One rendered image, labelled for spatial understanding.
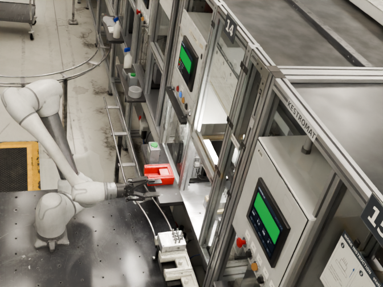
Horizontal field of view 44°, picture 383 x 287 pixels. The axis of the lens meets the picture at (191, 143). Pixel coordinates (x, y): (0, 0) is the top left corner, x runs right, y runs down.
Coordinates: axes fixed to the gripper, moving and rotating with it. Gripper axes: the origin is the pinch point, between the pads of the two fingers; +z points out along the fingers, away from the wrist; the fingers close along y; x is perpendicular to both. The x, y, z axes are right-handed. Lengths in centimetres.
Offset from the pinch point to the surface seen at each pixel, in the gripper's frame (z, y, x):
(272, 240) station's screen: 18, 47, -79
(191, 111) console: 20.4, 31.6, 21.9
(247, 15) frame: 34, 89, 14
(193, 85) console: 21, 45, 27
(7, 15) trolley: -81, -87, 406
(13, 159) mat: -75, -111, 164
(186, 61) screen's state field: 18, 53, 37
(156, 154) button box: 11.8, -13.1, 43.1
